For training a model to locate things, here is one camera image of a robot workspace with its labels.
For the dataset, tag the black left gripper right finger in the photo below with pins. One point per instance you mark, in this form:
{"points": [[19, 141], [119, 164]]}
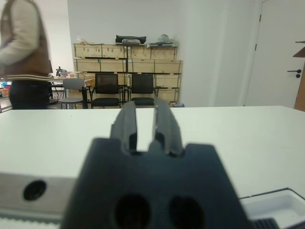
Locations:
{"points": [[166, 124]]}

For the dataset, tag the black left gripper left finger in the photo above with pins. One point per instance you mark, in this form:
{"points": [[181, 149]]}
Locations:
{"points": [[126, 124]]}

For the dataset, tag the colourful storage box pile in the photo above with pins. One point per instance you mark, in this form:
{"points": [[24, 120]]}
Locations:
{"points": [[4, 91]]}

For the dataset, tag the black box base white lining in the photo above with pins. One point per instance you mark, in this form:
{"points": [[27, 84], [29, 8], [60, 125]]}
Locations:
{"points": [[274, 205]]}

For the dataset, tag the small floor item pile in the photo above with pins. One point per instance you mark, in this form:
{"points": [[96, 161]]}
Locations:
{"points": [[176, 104]]}

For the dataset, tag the plywood shipping crate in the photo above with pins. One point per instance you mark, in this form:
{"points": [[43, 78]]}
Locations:
{"points": [[95, 51], [152, 53], [155, 66], [166, 81], [100, 65], [168, 94]]}

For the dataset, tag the black mesh office chair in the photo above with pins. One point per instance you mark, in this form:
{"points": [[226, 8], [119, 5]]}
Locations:
{"points": [[142, 83], [106, 82]]}

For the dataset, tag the grey plastic chair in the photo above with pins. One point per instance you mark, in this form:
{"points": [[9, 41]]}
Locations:
{"points": [[72, 84]]}

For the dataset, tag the wooden top office desk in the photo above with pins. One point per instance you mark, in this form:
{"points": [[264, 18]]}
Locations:
{"points": [[64, 77]]}

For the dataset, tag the flat dark tray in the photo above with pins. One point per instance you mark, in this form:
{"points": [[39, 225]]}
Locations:
{"points": [[162, 44]]}

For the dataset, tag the grey cloth bundle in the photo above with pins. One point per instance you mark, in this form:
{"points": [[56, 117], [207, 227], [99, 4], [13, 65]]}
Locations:
{"points": [[131, 41]]}

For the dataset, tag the small black desk device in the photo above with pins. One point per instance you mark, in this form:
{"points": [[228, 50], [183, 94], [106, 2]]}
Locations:
{"points": [[60, 71]]}

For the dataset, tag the clear plastic bag bundle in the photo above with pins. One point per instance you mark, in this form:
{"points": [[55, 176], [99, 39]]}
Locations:
{"points": [[166, 38]]}

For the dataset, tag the long black bag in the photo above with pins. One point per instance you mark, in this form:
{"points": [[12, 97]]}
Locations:
{"points": [[131, 37]]}

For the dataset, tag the person in brown vest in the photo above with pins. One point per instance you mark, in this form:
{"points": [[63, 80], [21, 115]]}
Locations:
{"points": [[23, 47]]}

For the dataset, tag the white door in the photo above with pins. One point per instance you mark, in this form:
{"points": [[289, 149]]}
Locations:
{"points": [[274, 47]]}

